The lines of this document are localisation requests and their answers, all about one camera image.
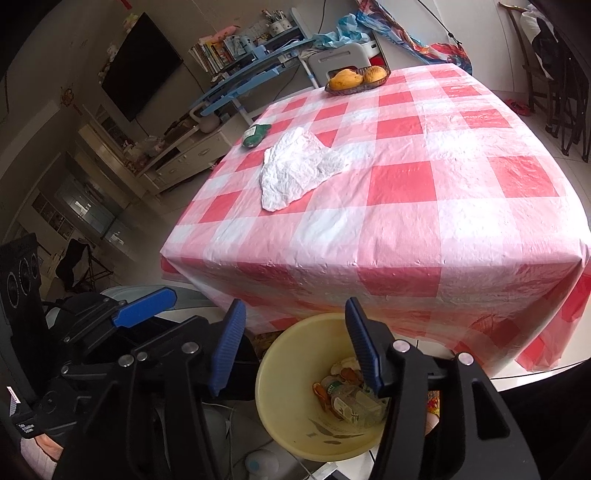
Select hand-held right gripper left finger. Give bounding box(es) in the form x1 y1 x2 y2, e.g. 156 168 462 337
51 298 247 480

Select black clothes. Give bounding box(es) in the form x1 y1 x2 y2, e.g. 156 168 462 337
531 9 578 79

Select black flat television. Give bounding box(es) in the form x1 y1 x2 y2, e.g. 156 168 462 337
100 12 184 123

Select white round device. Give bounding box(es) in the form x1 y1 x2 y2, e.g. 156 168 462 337
245 450 280 478

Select red white checkered tablecloth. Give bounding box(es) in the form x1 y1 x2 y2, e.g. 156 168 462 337
159 65 591 372

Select yellow plastic bin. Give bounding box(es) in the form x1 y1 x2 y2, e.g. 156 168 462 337
255 315 402 462

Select row of books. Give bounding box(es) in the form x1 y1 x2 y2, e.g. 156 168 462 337
188 34 254 75

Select colourful printed bag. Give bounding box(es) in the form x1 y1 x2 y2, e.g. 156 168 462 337
358 0 474 75

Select black folding chair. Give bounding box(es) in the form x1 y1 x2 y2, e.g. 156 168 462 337
53 237 114 291

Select white plastic stool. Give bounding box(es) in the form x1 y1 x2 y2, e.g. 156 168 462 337
307 42 380 88

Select pale pink kettlebell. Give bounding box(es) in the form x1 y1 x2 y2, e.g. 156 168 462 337
196 108 222 133

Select blue plastic bag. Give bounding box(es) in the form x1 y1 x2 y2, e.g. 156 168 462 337
314 14 370 49

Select green knit cloth white label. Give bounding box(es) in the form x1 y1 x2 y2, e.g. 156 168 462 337
243 123 272 149

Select white plastic bag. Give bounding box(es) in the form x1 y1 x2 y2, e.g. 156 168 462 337
260 127 349 213

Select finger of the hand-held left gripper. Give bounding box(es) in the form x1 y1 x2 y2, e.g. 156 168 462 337
60 286 178 344

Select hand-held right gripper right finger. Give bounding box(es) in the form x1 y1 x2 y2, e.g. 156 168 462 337
345 298 543 480

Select dark wooden chair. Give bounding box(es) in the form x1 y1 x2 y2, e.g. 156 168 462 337
499 0 591 162

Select clear plastic bottle green label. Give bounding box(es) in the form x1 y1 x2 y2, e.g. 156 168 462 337
323 376 389 423

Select black box with round dials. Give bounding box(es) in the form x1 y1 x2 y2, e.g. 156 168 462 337
0 233 47 333

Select cream tv cabinet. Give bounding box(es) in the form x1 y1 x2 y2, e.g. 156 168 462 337
76 113 234 197

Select black hanging cord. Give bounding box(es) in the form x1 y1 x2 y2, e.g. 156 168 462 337
418 0 462 47

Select blue white study desk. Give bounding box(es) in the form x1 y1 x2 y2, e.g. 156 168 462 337
189 9 324 125

